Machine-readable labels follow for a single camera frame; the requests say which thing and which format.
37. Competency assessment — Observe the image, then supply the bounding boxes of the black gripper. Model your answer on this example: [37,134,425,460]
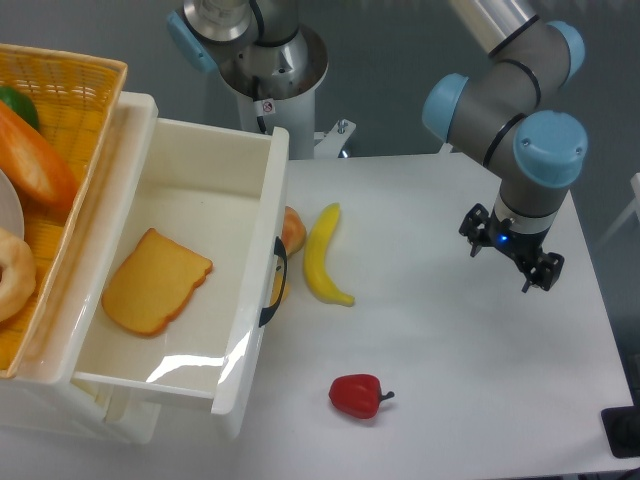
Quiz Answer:
[459,203,565,293]

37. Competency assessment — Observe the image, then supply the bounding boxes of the white top drawer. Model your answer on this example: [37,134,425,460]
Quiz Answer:
[74,119,289,443]

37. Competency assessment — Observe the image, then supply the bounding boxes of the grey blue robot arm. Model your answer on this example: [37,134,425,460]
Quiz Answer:
[167,1,588,290]

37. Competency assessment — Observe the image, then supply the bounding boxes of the white drawer cabinet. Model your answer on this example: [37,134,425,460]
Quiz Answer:
[1,92,160,443]

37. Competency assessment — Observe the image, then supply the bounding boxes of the yellow banana toy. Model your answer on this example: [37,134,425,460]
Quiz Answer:
[303,203,355,307]

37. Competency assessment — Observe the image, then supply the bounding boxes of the black device at edge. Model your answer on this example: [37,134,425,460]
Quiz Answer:
[601,406,640,459]

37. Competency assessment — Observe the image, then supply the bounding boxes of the red bell pepper toy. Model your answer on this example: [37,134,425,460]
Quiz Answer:
[328,374,395,420]

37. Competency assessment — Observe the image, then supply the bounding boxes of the toast slice toy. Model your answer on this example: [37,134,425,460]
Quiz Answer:
[101,228,214,336]

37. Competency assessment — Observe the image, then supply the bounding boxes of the yellow woven basket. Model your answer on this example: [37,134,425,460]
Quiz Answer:
[1,44,127,378]

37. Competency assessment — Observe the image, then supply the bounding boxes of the orange baguette toy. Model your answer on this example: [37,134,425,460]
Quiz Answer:
[1,102,79,212]

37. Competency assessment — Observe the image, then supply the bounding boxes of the beige bagel toy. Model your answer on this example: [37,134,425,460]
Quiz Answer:
[1,229,36,321]

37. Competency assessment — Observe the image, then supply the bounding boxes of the white plate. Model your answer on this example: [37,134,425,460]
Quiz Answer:
[0,171,25,239]

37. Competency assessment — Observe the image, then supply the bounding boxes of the green pepper toy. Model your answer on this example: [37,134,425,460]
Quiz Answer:
[0,85,40,131]

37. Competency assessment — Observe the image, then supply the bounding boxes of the white frame at right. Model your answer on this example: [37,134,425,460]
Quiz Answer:
[595,173,640,251]

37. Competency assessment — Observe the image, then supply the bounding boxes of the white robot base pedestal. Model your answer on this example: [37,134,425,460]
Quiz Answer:
[220,25,356,160]

